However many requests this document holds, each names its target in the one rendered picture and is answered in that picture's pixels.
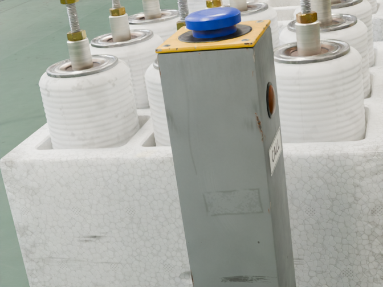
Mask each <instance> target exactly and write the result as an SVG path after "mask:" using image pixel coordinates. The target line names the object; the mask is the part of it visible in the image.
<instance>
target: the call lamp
mask: <svg viewBox="0 0 383 287"><path fill-rule="evenodd" d="M268 102H269V109H270V113H271V115H273V114H274V113H275V108H276V95H275V90H274V87H273V86H272V85H270V87H269V93H268Z"/></svg>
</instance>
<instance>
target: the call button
mask: <svg viewBox="0 0 383 287"><path fill-rule="evenodd" d="M241 21H242V20H241V11H240V10H238V9H236V8H234V7H216V8H210V9H204V10H199V11H195V12H193V13H190V14H189V15H188V16H187V17H186V18H185V23H186V28H187V29H188V30H192V33H193V36H194V37H195V38H216V37H220V36H225V35H230V34H232V33H234V32H236V31H237V24H238V23H240V22H241Z"/></svg>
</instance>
